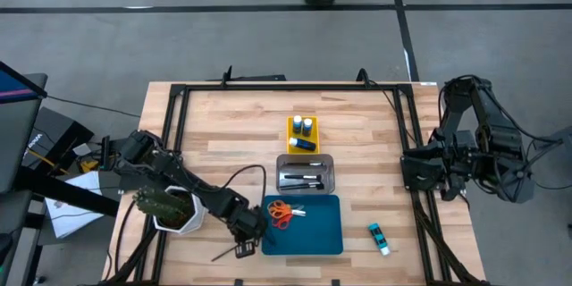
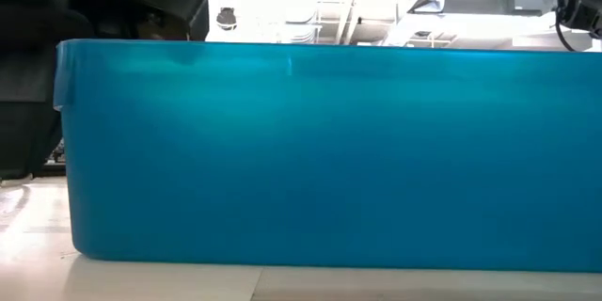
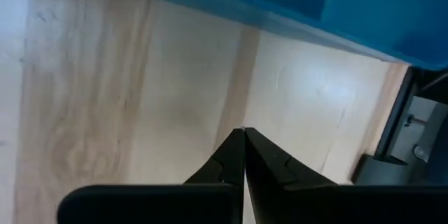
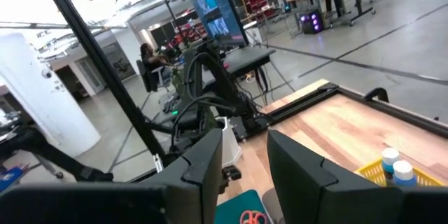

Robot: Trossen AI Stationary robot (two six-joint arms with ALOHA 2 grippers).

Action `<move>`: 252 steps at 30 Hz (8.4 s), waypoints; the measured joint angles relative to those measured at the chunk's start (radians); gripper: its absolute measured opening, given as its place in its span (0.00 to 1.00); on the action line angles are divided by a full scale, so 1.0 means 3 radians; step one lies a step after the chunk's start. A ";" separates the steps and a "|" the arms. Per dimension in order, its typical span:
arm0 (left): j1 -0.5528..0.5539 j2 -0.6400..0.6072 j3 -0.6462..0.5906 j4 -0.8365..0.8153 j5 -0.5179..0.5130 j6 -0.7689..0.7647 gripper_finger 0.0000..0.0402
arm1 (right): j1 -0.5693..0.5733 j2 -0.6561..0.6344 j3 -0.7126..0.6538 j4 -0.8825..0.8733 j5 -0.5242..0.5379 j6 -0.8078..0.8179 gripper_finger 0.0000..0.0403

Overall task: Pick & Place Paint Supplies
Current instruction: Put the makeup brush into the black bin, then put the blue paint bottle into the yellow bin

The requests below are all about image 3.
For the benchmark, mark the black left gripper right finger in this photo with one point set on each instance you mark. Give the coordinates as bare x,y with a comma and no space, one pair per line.
273,189

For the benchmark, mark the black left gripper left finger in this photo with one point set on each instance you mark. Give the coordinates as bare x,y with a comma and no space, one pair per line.
227,168

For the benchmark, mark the teal blue plastic tray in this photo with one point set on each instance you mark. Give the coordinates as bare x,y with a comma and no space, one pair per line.
350,7

